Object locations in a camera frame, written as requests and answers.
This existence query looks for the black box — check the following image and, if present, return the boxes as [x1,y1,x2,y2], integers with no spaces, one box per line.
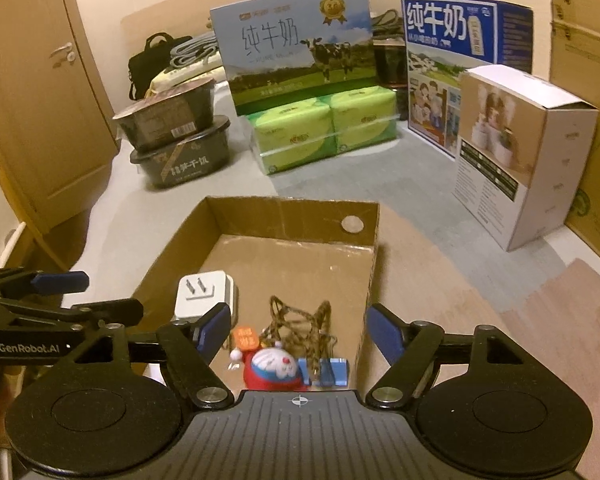
[372,40,409,89]

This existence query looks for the cream plastic bag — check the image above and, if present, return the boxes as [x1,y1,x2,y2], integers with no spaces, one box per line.
[149,55,227,99]

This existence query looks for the green tissue pack bundle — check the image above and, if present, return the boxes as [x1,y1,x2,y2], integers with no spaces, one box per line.
[245,85,399,176]

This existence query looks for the grey coiled straps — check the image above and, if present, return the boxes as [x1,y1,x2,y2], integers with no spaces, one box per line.
[169,31,222,69]

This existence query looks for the red blue cat toy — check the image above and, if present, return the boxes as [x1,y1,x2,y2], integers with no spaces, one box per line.
[229,327,307,392]

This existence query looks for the brown flat board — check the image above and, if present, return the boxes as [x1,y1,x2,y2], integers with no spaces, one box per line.
[120,0,362,53]

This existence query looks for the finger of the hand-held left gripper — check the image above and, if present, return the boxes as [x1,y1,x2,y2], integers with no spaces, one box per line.
[0,298,145,332]
[0,269,90,298]

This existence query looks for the white product box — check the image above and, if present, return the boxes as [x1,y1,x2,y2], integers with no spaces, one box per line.
[452,65,600,252]

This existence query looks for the dark blue milk carton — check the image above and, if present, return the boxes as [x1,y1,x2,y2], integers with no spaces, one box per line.
[400,0,535,162]

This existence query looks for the large brown cardboard box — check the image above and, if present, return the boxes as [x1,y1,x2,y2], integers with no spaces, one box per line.
[550,0,600,263]

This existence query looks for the light blue cow milk carton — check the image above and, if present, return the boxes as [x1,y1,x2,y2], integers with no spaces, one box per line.
[208,0,381,116]

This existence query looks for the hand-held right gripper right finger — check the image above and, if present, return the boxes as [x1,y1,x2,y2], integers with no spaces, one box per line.
[366,303,536,410]

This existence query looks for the metal door handle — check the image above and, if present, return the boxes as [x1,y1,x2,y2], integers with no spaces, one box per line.
[49,41,77,69]

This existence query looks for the black laptop bag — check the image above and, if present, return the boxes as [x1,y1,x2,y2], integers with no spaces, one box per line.
[128,33,194,101]

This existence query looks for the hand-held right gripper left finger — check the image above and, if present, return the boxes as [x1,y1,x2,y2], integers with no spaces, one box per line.
[67,302,235,409]

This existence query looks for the shallow cardboard box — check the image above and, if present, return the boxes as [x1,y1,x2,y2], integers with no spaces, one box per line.
[129,196,382,392]

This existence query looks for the white plug adapter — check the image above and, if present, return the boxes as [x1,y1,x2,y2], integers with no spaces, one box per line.
[173,270,239,322]

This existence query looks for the wooden door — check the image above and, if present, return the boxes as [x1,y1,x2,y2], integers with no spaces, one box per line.
[0,0,122,234]

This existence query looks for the blue binder clip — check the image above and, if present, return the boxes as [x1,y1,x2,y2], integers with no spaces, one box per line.
[297,357,351,389]

